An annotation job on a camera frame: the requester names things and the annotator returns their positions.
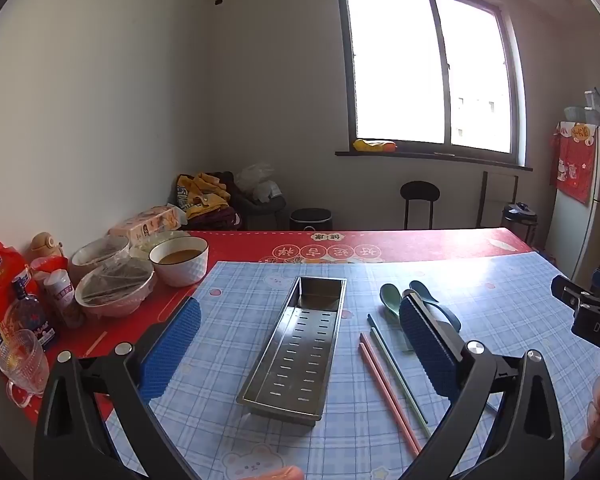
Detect pink chopstick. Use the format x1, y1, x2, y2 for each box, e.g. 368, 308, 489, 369
359, 332, 423, 456
358, 342, 417, 455

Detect white fridge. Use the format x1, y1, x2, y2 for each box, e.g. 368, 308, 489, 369
545, 122, 600, 286

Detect yellow item on windowsill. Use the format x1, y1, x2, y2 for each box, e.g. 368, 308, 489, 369
352, 138, 398, 154

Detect white textured bowl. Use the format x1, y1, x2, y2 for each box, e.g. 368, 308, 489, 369
149, 237, 210, 288

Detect clear glass cup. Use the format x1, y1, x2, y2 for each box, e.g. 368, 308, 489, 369
0, 330, 51, 408

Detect small white jar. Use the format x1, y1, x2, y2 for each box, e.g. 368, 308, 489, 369
42, 269, 84, 329

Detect dark red clothes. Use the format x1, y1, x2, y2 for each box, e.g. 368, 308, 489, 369
185, 205, 243, 232

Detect blue spoon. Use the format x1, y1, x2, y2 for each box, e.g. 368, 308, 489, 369
409, 280, 462, 334

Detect black bin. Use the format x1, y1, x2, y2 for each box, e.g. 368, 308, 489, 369
290, 208, 333, 232

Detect dark seat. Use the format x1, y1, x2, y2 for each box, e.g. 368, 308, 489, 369
230, 195, 287, 231

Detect yellow clothes pile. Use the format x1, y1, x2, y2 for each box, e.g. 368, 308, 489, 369
175, 172, 231, 221

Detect plastic wrapped bowl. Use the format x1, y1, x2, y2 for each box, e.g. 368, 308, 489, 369
75, 260, 156, 318
70, 235, 131, 273

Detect beige toy figure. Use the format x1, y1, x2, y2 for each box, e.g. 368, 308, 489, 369
29, 232, 68, 267

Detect stainless steel utensil tray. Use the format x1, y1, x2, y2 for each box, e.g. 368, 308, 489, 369
236, 275, 347, 428

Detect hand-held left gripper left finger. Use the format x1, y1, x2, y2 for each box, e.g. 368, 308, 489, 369
32, 296, 203, 480

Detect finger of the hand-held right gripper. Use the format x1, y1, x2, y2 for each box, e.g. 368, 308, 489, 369
551, 269, 600, 311

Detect blue plaid table mat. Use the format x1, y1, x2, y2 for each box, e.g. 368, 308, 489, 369
105, 259, 600, 480

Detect blue chopstick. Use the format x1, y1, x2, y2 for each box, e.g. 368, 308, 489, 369
367, 313, 416, 401

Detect orange snack packet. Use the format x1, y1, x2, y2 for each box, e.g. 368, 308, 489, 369
109, 205, 187, 241

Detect red hanging cloth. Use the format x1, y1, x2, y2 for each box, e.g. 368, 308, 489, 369
550, 121, 597, 205

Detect green chopstick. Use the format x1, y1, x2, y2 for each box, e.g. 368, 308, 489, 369
370, 327, 432, 439

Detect folded metal frame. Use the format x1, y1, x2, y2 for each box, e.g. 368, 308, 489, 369
476, 171, 520, 228

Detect black stool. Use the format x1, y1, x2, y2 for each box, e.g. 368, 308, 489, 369
400, 181, 441, 231

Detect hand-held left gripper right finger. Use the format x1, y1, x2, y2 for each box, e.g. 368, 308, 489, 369
397, 291, 567, 480

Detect green spoon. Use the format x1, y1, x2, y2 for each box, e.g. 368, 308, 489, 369
380, 283, 407, 319

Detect white plastic bag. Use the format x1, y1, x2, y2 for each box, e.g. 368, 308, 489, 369
236, 162, 282, 206

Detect window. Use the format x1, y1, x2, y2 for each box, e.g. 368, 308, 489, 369
335, 0, 533, 171

